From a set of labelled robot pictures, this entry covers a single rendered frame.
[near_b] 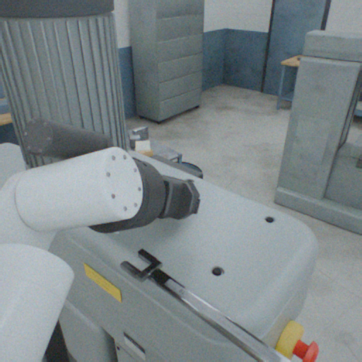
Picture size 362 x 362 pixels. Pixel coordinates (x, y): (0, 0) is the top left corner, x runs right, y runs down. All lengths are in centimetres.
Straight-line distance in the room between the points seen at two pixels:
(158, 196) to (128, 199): 10
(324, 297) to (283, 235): 259
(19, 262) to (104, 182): 8
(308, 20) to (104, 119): 682
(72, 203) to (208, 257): 24
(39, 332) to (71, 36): 41
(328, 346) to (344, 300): 47
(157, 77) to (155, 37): 59
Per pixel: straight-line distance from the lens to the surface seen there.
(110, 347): 84
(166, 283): 43
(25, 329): 26
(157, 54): 560
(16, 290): 26
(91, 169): 29
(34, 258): 27
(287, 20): 748
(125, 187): 30
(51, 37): 55
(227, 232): 52
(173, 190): 43
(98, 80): 58
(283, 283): 46
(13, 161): 109
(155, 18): 553
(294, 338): 54
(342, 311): 306
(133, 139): 321
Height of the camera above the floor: 222
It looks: 32 degrees down
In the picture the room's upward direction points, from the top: straight up
